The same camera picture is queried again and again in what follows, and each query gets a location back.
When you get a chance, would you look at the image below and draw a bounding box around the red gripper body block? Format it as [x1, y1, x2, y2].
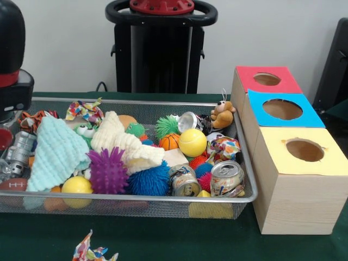
[0, 127, 13, 152]

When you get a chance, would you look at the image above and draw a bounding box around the mint green knitted cloth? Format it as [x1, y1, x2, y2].
[26, 115, 91, 192]

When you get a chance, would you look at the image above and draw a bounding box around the colourful polka dot cloth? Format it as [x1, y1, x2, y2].
[65, 99, 104, 125]

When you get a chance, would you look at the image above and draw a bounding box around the purple spiky ball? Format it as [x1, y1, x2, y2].
[87, 145, 130, 195]

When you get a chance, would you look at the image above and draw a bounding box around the cream knitted cloth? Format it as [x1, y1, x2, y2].
[91, 111, 165, 176]

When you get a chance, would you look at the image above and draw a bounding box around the colourful patchwork cloth scrap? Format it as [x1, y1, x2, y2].
[72, 230, 119, 261]

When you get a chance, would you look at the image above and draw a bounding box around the clear mesh bin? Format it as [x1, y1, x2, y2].
[0, 97, 259, 220]

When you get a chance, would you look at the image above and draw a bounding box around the wooden box with three holes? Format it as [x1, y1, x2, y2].
[229, 66, 348, 235]

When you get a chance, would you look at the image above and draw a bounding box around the grey plastic toy robot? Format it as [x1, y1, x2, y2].
[0, 130, 38, 181]

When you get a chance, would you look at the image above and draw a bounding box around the small brown football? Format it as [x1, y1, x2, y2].
[0, 178, 28, 192]

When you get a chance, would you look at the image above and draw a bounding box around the green fuzzy toy with eyes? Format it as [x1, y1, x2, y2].
[156, 115, 181, 139]
[75, 123, 98, 145]

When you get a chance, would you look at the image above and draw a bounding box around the plain yellow ball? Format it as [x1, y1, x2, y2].
[61, 176, 94, 209]

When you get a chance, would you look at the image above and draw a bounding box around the small orange basketball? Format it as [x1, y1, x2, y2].
[159, 133, 181, 152]

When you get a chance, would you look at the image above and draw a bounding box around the dark green table cloth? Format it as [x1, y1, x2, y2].
[0, 91, 348, 261]

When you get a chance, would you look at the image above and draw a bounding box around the yellow tennis ball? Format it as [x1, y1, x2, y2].
[178, 128, 208, 157]

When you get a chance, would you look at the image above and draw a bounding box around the silver drink can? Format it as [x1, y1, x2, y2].
[211, 160, 246, 197]

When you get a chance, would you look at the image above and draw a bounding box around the black office chair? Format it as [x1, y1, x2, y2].
[313, 18, 348, 123]

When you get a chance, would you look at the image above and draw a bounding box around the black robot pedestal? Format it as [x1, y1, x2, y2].
[105, 0, 218, 94]

